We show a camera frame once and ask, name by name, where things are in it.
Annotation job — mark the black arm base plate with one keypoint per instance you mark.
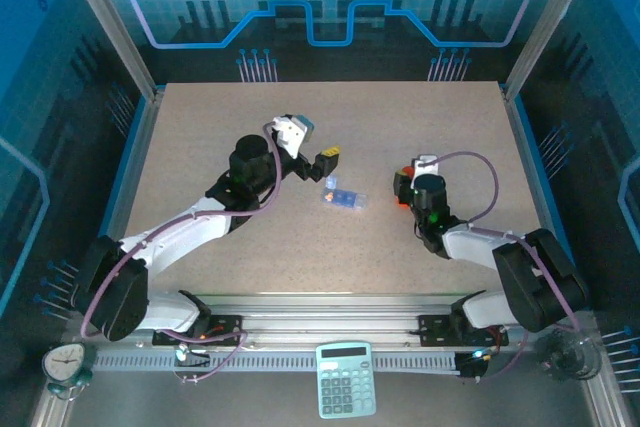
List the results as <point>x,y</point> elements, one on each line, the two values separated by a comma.
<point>225,332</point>
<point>435,331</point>

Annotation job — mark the small black desk fan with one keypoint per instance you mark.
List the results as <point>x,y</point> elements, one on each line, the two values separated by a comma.
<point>570,354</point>

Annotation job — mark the orange pill bottle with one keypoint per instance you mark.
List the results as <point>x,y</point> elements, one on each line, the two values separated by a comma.
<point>403,203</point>

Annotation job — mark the blue weekly pill organizer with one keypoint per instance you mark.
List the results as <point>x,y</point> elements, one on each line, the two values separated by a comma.
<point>347,198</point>

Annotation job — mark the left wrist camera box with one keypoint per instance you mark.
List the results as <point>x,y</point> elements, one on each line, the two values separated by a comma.
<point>292,132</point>

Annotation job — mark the aluminium front rail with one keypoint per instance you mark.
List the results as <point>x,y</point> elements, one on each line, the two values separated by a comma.
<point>325,312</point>

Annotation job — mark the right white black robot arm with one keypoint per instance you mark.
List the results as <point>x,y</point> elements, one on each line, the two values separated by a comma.
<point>540,277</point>

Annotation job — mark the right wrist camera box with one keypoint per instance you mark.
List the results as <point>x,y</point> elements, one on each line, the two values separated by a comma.
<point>425,163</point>

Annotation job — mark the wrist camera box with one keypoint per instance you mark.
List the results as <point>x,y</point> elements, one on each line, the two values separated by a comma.
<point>425,163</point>
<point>292,132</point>

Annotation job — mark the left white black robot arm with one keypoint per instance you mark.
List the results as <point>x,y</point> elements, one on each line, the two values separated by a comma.
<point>175,237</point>

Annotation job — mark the green alarm clock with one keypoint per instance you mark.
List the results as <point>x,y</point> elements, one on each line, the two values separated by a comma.
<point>64,362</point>

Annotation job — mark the teal desk calculator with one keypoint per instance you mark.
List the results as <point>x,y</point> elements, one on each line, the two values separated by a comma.
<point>346,379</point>

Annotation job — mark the aluminium frame post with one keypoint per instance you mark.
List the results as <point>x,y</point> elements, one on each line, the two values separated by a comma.
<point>110,22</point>
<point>550,22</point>

